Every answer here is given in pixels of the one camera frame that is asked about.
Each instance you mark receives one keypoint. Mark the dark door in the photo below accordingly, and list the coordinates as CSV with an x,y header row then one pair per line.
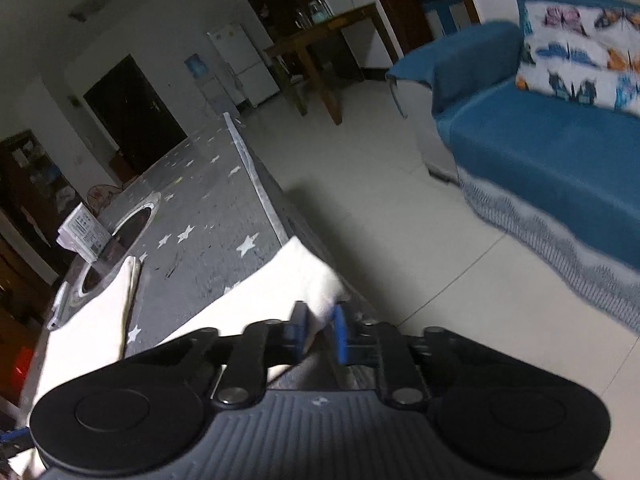
x,y
135,110

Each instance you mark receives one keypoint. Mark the white tissue packet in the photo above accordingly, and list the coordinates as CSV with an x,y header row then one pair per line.
x,y
82,232

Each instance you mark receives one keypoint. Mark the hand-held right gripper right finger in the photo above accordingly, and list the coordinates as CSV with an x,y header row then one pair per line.
x,y
341,337

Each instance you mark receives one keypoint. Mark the water dispenser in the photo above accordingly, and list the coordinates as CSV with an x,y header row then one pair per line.
x,y
207,85

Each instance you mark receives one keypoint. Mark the grey star-print tablecloth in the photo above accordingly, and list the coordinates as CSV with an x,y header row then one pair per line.
x,y
210,200

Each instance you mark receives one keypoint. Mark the wooden dining table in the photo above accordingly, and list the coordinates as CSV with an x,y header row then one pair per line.
x,y
320,35

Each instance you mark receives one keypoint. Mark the white garment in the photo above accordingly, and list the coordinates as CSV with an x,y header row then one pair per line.
x,y
250,300

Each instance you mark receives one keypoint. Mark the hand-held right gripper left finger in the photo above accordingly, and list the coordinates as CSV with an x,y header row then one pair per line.
x,y
299,332

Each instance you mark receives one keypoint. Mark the blue covered sofa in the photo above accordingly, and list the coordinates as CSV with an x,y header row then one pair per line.
x,y
540,160

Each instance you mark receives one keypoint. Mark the dark wooden shelf cabinet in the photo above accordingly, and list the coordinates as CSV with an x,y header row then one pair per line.
x,y
30,185

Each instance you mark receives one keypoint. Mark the white refrigerator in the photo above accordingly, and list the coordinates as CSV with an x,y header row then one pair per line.
x,y
245,62

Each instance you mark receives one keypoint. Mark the blue side table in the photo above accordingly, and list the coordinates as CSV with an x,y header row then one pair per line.
x,y
440,7

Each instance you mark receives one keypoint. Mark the butterfly print pillow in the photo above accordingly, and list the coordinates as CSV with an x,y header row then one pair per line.
x,y
575,55

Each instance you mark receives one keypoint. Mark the pink printed chair back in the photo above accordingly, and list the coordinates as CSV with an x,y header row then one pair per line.
x,y
102,196

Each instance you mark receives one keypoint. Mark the round black induction cooker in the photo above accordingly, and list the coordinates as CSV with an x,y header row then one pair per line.
x,y
131,224

